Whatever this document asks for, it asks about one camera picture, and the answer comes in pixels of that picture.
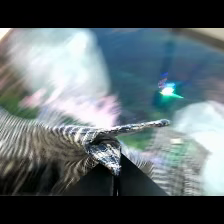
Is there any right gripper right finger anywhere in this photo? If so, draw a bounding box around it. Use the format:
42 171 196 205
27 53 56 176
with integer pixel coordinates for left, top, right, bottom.
116 153 168 197

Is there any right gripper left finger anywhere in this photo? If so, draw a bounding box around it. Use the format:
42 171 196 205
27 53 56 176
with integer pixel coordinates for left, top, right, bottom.
64 162 115 197

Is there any checked shirt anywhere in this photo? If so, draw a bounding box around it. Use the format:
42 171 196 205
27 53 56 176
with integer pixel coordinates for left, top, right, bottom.
0 107 172 197

